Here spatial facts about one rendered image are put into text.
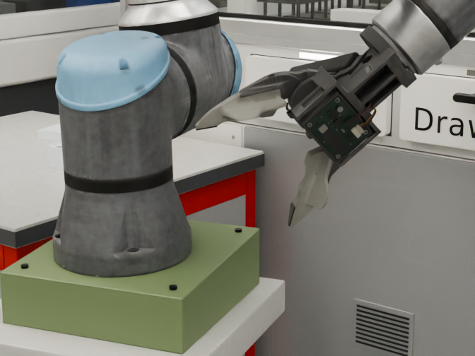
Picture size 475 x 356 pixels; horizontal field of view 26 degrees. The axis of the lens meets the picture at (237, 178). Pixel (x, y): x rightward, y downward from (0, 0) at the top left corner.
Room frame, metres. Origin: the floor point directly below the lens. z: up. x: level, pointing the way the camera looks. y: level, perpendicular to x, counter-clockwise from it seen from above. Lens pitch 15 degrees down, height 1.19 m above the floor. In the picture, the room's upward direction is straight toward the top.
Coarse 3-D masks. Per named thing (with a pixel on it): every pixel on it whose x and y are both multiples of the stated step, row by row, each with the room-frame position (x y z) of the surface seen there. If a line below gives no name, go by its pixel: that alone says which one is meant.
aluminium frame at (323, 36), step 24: (120, 0) 2.04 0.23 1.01; (240, 24) 1.86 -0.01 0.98; (264, 24) 1.83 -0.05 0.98; (288, 24) 1.80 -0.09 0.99; (312, 24) 1.78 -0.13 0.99; (336, 24) 1.75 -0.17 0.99; (360, 24) 1.73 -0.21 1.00; (288, 48) 1.80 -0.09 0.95; (312, 48) 1.76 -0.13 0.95; (336, 48) 1.73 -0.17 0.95; (360, 48) 1.71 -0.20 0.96; (456, 48) 1.60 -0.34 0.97
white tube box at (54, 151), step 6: (54, 144) 1.69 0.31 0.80; (60, 144) 1.70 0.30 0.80; (48, 150) 1.68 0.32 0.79; (54, 150) 1.67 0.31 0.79; (60, 150) 1.66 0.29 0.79; (48, 156) 1.68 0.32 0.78; (54, 156) 1.67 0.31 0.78; (60, 156) 1.66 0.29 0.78; (48, 162) 1.68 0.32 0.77; (54, 162) 1.67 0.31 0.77; (60, 162) 1.66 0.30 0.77; (54, 168) 1.67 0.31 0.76; (60, 168) 1.66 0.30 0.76
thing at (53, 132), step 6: (48, 126) 1.93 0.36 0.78; (54, 126) 1.93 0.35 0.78; (42, 132) 1.90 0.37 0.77; (48, 132) 1.89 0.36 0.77; (54, 132) 1.89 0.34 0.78; (60, 132) 1.88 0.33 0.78; (42, 138) 1.90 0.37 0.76; (48, 138) 1.89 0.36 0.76; (54, 138) 1.89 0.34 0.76; (60, 138) 1.88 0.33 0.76
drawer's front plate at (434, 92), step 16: (416, 80) 1.62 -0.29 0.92; (432, 80) 1.61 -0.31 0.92; (448, 80) 1.59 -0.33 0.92; (464, 80) 1.57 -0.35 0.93; (416, 96) 1.62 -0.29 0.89; (432, 96) 1.61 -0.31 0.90; (448, 96) 1.59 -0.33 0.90; (400, 112) 1.64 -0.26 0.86; (432, 112) 1.61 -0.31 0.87; (448, 112) 1.59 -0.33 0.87; (464, 112) 1.57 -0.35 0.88; (400, 128) 1.64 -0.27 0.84; (432, 128) 1.60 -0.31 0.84; (448, 128) 1.59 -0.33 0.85; (464, 128) 1.57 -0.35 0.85; (448, 144) 1.59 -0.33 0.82; (464, 144) 1.57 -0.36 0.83
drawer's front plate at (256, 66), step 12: (252, 60) 1.82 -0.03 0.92; (264, 60) 1.81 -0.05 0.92; (276, 60) 1.79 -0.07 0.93; (288, 60) 1.78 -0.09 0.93; (300, 60) 1.78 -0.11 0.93; (252, 72) 1.82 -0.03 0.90; (264, 72) 1.81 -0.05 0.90; (288, 108) 1.77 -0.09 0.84; (384, 108) 1.66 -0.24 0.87; (276, 120) 1.79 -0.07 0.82; (288, 120) 1.77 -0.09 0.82; (372, 120) 1.67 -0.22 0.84; (384, 120) 1.66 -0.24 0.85; (384, 132) 1.66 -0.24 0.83
